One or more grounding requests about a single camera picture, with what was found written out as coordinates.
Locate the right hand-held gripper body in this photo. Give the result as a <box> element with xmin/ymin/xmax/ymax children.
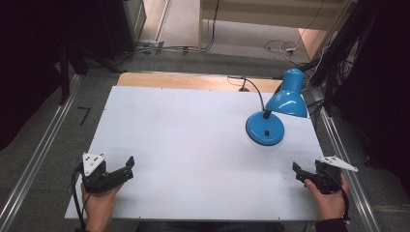
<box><xmin>313</xmin><ymin>156</ymin><xmax>359</xmax><ymax>195</ymax></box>

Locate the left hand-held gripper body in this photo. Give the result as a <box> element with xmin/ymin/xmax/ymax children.
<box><xmin>80</xmin><ymin>152</ymin><xmax>112</xmax><ymax>194</ymax></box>

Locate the person's right hand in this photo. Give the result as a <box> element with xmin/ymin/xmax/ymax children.
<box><xmin>304</xmin><ymin>173</ymin><xmax>351</xmax><ymax>222</ymax></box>

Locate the person's left hand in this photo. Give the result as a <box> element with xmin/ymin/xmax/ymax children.
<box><xmin>80</xmin><ymin>183</ymin><xmax>123</xmax><ymax>232</ymax></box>

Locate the blue desk lamp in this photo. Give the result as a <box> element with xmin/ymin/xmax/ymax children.
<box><xmin>245</xmin><ymin>68</ymin><xmax>309</xmax><ymax>147</ymax></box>

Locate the black metal stand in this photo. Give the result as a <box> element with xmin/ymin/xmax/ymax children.
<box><xmin>58</xmin><ymin>43</ymin><xmax>72</xmax><ymax>106</ymax></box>

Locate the grey power strip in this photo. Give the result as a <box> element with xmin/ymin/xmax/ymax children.
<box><xmin>137</xmin><ymin>39</ymin><xmax>165</xmax><ymax>50</ymax></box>

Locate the dark cabinet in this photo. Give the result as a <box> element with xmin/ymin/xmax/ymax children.
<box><xmin>96</xmin><ymin>0</ymin><xmax>148</xmax><ymax>61</ymax></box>

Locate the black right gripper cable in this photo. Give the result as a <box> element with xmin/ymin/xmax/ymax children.
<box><xmin>325</xmin><ymin>168</ymin><xmax>352</xmax><ymax>223</ymax></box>

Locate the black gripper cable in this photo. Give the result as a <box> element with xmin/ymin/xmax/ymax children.
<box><xmin>325</xmin><ymin>168</ymin><xmax>352</xmax><ymax>223</ymax></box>
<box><xmin>71</xmin><ymin>162</ymin><xmax>89</xmax><ymax>232</ymax></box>

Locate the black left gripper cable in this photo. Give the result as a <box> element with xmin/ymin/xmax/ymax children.
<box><xmin>71</xmin><ymin>162</ymin><xmax>89</xmax><ymax>232</ymax></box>

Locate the black lamp power cable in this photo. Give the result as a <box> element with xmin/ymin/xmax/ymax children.
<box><xmin>226</xmin><ymin>75</ymin><xmax>266</xmax><ymax>112</ymax></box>

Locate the black frame with cables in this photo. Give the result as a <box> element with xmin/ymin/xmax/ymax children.
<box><xmin>272</xmin><ymin>0</ymin><xmax>381</xmax><ymax>115</ymax></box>

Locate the white floor cable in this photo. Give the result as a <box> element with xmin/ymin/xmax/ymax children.
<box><xmin>263</xmin><ymin>39</ymin><xmax>302</xmax><ymax>66</ymax></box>

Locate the bundle of floor cables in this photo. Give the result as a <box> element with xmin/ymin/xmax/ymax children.
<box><xmin>109</xmin><ymin>0</ymin><xmax>221</xmax><ymax>67</ymax></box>

